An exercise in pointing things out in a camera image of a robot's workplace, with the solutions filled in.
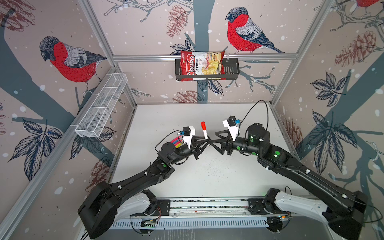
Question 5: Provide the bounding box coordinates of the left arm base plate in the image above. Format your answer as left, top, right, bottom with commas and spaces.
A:
133, 200, 171, 217

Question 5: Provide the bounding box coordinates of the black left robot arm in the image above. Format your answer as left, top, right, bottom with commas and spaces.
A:
78, 137, 210, 239

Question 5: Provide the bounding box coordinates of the red cassava chips bag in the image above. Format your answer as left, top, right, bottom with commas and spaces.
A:
180, 51, 225, 76

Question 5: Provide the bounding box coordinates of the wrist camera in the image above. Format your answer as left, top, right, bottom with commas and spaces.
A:
182, 126, 196, 149
223, 116, 241, 141

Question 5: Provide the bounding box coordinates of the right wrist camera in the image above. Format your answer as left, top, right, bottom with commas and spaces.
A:
223, 116, 241, 141

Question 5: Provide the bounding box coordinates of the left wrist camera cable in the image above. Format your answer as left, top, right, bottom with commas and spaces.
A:
154, 130, 182, 152

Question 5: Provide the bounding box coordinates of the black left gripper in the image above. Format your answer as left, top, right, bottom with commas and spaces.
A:
168, 136, 210, 166

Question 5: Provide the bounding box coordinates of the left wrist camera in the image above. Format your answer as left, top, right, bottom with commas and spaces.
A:
182, 126, 196, 149

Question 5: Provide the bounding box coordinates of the aluminium mounting rail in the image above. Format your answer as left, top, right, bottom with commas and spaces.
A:
85, 196, 335, 220

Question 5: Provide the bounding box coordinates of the white perforated cable duct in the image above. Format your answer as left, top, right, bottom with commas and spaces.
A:
110, 217, 270, 231

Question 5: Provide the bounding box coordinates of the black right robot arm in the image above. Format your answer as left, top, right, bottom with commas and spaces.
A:
209, 123, 368, 240

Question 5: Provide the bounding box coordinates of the upper pink highlighter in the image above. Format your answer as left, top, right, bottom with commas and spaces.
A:
171, 137, 183, 143

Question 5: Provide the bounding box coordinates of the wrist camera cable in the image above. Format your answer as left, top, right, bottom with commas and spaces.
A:
238, 99, 270, 127
154, 130, 182, 152

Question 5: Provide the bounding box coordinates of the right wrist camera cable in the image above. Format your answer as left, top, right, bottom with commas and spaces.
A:
238, 99, 270, 127

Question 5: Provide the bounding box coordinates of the white wire mesh shelf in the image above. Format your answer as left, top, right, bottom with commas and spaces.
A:
75, 73, 128, 138

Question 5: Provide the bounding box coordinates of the black wall basket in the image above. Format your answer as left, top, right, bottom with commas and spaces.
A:
175, 58, 240, 82

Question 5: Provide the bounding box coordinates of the white red whiteboard marker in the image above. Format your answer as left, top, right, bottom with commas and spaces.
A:
203, 130, 209, 140

